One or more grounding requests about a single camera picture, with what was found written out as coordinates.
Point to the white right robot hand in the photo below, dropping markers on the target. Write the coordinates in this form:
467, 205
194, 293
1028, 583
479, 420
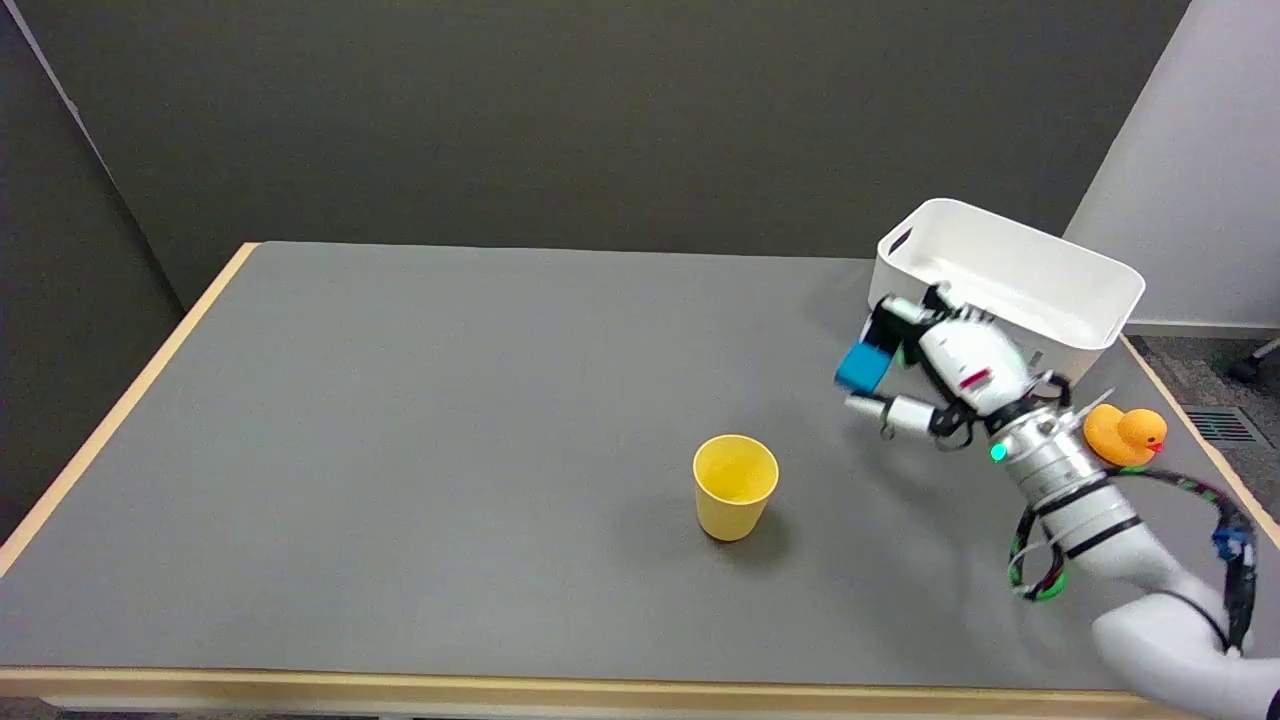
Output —
965, 362

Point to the blue cube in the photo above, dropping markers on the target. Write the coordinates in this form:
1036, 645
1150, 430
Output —
862, 366

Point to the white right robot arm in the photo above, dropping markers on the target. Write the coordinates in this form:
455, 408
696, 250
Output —
1110, 540

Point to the white plastic box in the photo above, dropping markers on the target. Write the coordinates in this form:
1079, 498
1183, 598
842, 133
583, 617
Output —
1040, 270

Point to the orange rubber duck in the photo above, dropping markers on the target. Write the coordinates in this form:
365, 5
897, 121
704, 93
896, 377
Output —
1125, 433

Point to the grey floor vent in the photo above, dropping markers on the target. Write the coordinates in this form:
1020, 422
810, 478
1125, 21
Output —
1218, 426

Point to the yellow paper cup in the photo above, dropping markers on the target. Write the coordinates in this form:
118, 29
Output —
735, 486

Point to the black chair base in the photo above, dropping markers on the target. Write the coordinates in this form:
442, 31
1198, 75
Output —
1252, 364

